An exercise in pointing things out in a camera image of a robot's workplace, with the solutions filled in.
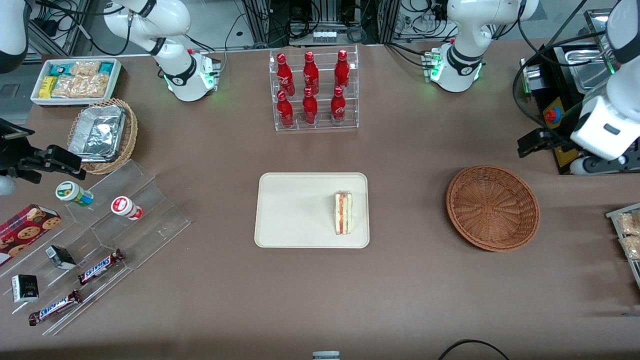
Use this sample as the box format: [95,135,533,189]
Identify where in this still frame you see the brown Snickers bar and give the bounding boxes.
[77,248,125,286]
[28,289,83,327]

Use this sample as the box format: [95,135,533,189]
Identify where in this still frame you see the aluminium foil container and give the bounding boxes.
[67,104,127,164]

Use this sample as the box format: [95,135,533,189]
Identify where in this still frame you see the clear bag of crackers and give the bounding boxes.
[87,73,112,98]
[70,61,101,77]
[51,75,91,99]

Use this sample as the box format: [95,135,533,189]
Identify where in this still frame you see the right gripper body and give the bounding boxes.
[0,118,35,173]

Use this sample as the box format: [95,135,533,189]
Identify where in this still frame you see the clear acrylic bottle rack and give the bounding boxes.
[269,45,360,132]

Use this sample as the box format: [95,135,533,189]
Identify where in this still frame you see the red plaid cookie box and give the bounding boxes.
[0,203,62,267]

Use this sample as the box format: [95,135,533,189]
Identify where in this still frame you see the triangle sandwich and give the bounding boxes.
[334,190,354,236]

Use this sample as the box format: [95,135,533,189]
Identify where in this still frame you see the clear bag of snacks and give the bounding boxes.
[616,211,640,237]
[620,235,640,261]

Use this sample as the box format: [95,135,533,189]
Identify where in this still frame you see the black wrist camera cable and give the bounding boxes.
[512,0,616,132]

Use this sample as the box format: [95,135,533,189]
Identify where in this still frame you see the black food warmer yellow panel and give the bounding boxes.
[519,7,640,176]

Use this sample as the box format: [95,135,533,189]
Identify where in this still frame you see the clear acrylic stepped stand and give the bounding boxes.
[0,159,192,337]

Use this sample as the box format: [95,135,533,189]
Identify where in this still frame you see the small black white box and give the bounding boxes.
[11,273,40,304]

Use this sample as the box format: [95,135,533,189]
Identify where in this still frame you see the cream plastic serving tray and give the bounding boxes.
[254,172,371,249]

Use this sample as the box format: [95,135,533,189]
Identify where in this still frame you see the red cola bottle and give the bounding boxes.
[330,86,347,125]
[302,51,320,93]
[334,49,351,91]
[276,90,295,128]
[276,53,294,93]
[301,87,319,126]

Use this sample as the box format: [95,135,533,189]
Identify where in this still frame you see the white rectangular snack container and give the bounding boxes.
[30,58,123,107]

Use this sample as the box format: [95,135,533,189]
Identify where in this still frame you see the black cable loop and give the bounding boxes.
[437,339,511,360]

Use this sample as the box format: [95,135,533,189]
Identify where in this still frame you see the white cup green label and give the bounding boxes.
[55,181,95,208]

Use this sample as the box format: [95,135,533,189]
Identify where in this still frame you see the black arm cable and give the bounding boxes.
[32,0,151,57]

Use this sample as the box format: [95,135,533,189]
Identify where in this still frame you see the oval light wicker basket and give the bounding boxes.
[67,97,139,176]

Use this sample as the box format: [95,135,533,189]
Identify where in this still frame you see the aluminium frame rack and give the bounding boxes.
[240,0,401,48]

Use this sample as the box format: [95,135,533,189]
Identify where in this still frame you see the white cup red label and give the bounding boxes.
[110,196,145,221]

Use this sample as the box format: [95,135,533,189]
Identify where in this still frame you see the metal snack tray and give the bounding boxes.
[605,202,640,291]

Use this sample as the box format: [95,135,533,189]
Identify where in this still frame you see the round brown wicker basket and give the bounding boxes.
[446,165,541,252]

